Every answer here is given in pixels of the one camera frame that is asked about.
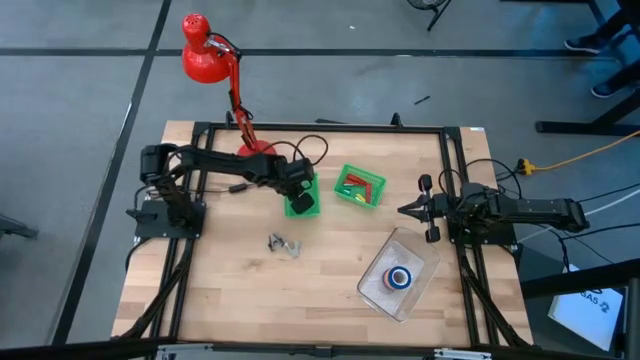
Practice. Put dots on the black floor stand base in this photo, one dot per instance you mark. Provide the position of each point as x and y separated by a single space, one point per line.
425 4

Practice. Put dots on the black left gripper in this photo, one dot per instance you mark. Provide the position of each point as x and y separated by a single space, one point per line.
300 175

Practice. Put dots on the grey furniture foot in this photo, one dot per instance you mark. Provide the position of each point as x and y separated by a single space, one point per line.
15 227

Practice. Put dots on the green plastic basket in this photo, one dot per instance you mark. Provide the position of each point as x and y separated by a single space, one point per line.
315 210
379 187

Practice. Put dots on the black desk leg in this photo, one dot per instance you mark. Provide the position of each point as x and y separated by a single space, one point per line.
575 127

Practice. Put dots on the clear plastic bin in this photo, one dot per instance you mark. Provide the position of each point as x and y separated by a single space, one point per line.
380 295

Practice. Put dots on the red desk lamp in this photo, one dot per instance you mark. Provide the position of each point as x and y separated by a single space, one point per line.
200 60

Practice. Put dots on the small black stick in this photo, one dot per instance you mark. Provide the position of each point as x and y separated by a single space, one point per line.
421 100

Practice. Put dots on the light grey staple remover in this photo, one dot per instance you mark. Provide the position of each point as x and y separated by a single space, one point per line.
294 248

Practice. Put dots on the person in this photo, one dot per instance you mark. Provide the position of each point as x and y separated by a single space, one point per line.
585 45

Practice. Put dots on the white printed sheet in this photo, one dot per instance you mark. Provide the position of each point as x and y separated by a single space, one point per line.
575 315

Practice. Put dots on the black table clamp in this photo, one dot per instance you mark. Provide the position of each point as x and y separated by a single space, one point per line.
229 119
396 121

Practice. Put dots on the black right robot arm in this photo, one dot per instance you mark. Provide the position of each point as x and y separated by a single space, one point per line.
540 210

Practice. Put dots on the black camera rig frame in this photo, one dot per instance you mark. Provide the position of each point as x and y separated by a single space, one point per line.
75 350

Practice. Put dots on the silver metal bracket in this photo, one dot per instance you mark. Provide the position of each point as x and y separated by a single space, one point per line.
460 355
190 350

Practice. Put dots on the dark grey staple remover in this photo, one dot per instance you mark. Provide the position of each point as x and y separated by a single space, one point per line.
275 242

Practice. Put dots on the bright blue tape roll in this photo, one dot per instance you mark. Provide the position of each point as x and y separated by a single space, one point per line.
400 287

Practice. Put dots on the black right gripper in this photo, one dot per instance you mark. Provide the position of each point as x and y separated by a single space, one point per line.
442 207

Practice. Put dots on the orange yellow tape roll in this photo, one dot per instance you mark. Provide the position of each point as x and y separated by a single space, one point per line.
386 279

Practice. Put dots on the small yellow stapler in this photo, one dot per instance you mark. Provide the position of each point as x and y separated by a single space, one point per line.
360 198

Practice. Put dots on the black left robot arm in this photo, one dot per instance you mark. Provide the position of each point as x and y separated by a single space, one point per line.
225 162

